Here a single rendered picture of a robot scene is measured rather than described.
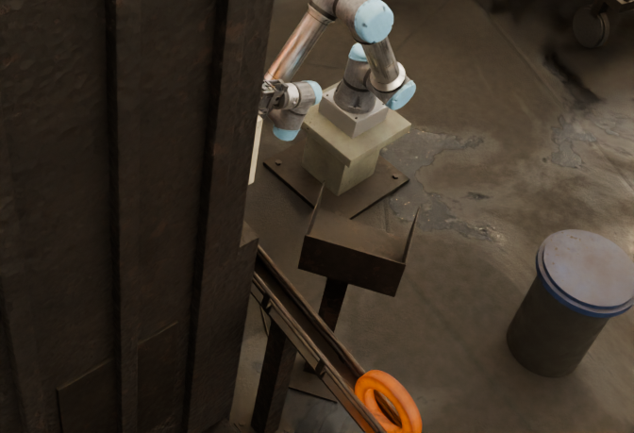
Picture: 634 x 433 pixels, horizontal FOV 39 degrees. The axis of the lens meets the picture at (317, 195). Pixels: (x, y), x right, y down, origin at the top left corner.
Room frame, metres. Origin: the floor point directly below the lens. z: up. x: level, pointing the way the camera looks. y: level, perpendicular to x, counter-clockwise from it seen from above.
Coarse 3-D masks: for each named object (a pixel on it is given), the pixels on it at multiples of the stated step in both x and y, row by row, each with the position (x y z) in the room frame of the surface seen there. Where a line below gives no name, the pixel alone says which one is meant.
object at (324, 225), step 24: (312, 216) 1.53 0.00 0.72; (336, 216) 1.65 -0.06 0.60; (312, 240) 1.46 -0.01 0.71; (336, 240) 1.57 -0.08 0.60; (360, 240) 1.59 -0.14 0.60; (384, 240) 1.62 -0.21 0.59; (408, 240) 1.60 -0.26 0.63; (312, 264) 1.46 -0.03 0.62; (336, 264) 1.45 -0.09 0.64; (360, 264) 1.45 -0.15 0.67; (384, 264) 1.44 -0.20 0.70; (336, 288) 1.52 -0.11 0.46; (384, 288) 1.44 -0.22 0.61; (336, 312) 1.52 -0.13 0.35; (312, 384) 1.49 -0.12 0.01
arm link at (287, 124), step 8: (272, 112) 2.02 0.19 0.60; (280, 112) 2.01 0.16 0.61; (288, 112) 1.99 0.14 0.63; (272, 120) 2.01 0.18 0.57; (280, 120) 1.99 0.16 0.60; (288, 120) 1.98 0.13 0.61; (296, 120) 1.99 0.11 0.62; (280, 128) 1.98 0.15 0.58; (288, 128) 1.97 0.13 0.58; (296, 128) 1.99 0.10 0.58; (280, 136) 1.97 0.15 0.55; (288, 136) 1.97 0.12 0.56
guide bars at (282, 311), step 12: (264, 288) 1.28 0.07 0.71; (264, 300) 1.27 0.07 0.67; (276, 300) 1.25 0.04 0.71; (288, 312) 1.23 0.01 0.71; (288, 324) 1.24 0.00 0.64; (300, 336) 1.21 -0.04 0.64; (312, 348) 1.16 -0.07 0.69; (324, 360) 1.13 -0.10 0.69; (324, 372) 1.15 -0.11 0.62; (336, 372) 1.11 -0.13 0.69; (336, 384) 1.12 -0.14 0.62; (348, 396) 1.10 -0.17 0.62; (360, 408) 1.07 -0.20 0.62; (372, 420) 1.02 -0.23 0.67; (384, 432) 1.00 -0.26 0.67
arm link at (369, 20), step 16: (336, 0) 2.18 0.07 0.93; (352, 0) 2.16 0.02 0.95; (368, 0) 2.16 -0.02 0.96; (352, 16) 2.13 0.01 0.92; (368, 16) 2.11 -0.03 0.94; (384, 16) 2.14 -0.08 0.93; (352, 32) 2.15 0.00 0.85; (368, 32) 2.10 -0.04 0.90; (384, 32) 2.15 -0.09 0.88; (368, 48) 2.18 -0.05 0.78; (384, 48) 2.20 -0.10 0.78; (384, 64) 2.22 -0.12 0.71; (400, 64) 2.34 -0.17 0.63; (368, 80) 2.33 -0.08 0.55; (384, 80) 2.25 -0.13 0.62; (400, 80) 2.28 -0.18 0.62; (384, 96) 2.27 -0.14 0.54; (400, 96) 2.26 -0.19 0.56
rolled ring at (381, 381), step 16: (368, 384) 1.09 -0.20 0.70; (384, 384) 1.07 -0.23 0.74; (400, 384) 1.08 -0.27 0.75; (368, 400) 1.09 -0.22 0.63; (400, 400) 1.04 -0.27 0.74; (384, 416) 1.08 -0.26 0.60; (400, 416) 1.03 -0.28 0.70; (416, 416) 1.03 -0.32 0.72; (400, 432) 1.03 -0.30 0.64; (416, 432) 1.01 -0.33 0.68
